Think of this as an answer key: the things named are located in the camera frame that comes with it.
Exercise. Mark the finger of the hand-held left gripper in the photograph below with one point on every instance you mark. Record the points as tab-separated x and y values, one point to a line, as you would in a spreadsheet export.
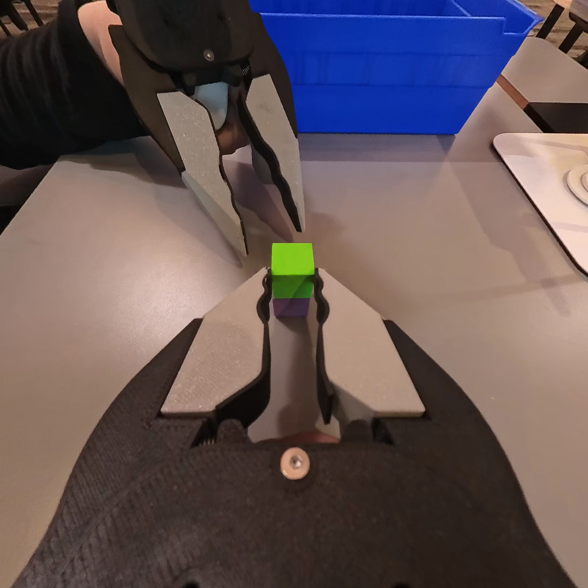
197	151
275	124

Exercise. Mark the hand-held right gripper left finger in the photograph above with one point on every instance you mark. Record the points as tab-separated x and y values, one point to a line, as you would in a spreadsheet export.
216	363

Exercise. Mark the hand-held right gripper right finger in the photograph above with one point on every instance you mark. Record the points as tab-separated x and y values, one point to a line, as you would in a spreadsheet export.
367	363

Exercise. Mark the purple foam cube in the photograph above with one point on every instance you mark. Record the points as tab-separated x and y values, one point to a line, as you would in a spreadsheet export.
289	307

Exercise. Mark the blue plastic bin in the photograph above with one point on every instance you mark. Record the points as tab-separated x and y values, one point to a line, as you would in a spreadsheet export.
390	82

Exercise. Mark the green foam cube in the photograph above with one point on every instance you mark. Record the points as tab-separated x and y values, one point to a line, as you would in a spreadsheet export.
292	262

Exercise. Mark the person's left forearm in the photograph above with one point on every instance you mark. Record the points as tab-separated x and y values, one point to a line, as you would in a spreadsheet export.
46	92

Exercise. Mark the person's left hand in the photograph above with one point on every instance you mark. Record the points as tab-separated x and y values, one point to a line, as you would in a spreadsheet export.
99	36

